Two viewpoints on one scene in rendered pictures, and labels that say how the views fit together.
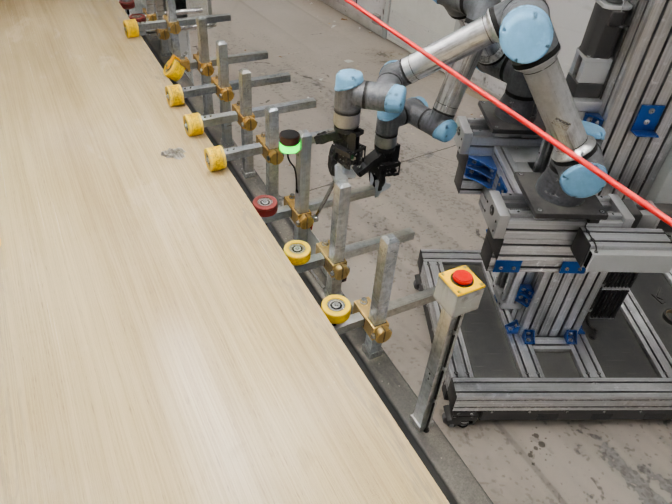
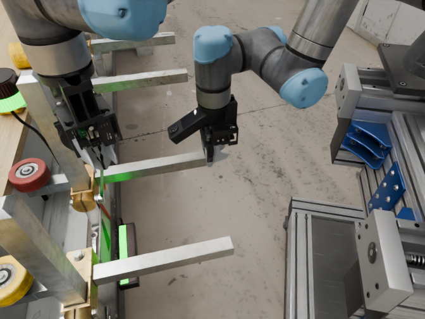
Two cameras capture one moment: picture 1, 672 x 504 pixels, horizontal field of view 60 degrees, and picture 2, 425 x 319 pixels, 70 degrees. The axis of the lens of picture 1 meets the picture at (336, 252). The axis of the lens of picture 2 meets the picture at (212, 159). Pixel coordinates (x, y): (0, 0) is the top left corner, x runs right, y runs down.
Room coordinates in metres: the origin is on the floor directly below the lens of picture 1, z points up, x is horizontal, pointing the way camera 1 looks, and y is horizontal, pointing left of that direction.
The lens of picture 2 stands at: (1.21, -0.29, 1.42)
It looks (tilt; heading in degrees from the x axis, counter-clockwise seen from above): 47 degrees down; 17
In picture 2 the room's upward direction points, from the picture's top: straight up
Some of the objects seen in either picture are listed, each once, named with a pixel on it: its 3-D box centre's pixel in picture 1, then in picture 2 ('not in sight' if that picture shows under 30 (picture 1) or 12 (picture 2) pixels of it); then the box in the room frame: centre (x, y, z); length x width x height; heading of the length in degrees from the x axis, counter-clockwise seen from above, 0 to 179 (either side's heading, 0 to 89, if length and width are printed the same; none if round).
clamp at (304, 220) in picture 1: (297, 212); (84, 183); (1.56, 0.14, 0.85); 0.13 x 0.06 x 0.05; 31
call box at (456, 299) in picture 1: (458, 292); not in sight; (0.88, -0.26, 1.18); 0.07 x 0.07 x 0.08; 31
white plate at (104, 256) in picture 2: (310, 241); (105, 221); (1.53, 0.09, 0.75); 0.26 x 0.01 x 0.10; 31
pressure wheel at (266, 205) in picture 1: (265, 214); (36, 184); (1.52, 0.24, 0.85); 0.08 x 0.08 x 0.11
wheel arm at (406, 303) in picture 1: (394, 307); not in sight; (1.19, -0.18, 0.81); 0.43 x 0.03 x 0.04; 121
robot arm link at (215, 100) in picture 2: (385, 139); (212, 92); (1.74, -0.13, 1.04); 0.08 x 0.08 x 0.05
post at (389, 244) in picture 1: (379, 305); not in sight; (1.11, -0.13, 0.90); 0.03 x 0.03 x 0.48; 31
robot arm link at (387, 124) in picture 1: (389, 117); (214, 58); (1.74, -0.13, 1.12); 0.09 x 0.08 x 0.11; 133
